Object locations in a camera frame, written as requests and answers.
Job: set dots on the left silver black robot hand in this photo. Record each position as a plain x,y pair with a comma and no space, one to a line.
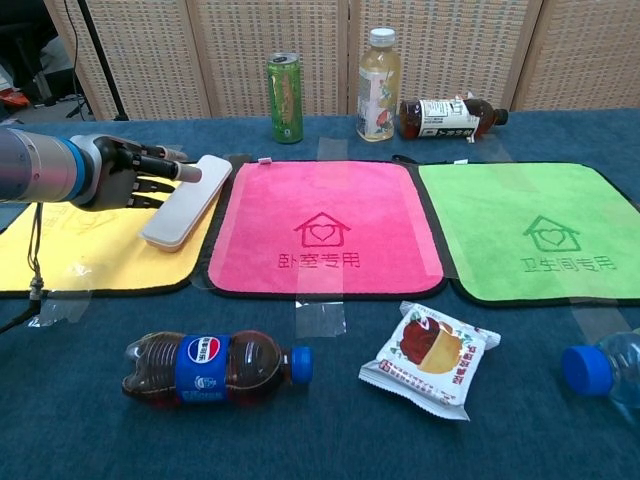
112,170

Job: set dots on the white rectangular case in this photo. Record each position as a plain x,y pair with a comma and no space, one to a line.
185,205

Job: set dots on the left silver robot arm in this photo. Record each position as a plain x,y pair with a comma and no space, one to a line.
30,167

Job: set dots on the yellow towel mat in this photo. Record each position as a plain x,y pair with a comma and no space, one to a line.
100,250

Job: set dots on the pink towel mat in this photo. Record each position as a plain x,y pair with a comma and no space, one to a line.
325,200

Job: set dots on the green towel mat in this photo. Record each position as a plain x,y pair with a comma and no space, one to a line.
500,210

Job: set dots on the orange plastic bag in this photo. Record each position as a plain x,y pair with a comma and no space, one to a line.
12,99

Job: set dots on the clear tape piece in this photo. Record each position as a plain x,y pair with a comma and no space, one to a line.
60,310
320,320
332,149
597,322
505,150

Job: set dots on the wicker folding screen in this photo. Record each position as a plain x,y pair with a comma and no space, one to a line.
225,50

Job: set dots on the green drink can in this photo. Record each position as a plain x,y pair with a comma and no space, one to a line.
285,100

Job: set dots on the Pepsi cola bottle blue cap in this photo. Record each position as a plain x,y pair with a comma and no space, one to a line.
200,367

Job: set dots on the yellow tea bottle white cap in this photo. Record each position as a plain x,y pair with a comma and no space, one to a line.
377,90

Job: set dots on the dark tea bottle black cap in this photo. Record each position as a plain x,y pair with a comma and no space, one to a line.
440,120

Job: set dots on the blue table cover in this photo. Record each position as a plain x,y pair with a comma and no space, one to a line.
320,450

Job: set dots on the white snack cake packet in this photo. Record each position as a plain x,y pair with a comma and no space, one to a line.
430,360

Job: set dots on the clear water bottle blue cap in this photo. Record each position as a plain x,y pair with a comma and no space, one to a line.
590,370

